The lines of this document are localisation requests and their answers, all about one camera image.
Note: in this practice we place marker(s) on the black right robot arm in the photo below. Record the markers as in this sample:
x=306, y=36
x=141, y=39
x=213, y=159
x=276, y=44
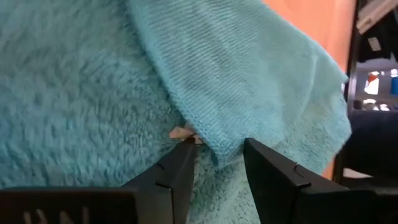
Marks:
x=373, y=146

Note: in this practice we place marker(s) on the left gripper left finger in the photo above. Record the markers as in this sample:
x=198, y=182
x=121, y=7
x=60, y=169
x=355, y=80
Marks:
x=161, y=196

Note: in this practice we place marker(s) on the black aluminium table frame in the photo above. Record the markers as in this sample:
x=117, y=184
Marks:
x=352, y=68

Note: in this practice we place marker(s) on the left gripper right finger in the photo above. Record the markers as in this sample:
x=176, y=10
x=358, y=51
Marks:
x=280, y=193

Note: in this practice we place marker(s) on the teal microfiber towel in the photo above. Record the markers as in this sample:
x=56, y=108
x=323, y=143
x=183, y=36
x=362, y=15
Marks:
x=93, y=93

